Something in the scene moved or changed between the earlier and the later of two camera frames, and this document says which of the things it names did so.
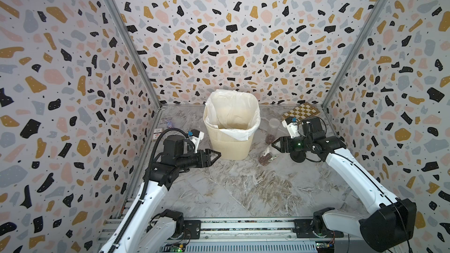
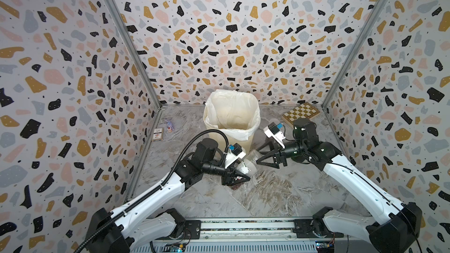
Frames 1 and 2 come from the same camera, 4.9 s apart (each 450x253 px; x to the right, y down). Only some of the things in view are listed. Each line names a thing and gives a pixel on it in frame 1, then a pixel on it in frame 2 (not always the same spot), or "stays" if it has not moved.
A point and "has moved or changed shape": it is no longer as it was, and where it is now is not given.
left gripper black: (207, 162) -> (228, 177)
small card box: (157, 133) stays
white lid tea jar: (265, 157) has moved or changed shape
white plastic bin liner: (236, 115) stays
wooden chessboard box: (302, 112) stays
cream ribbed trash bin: (225, 146) stays
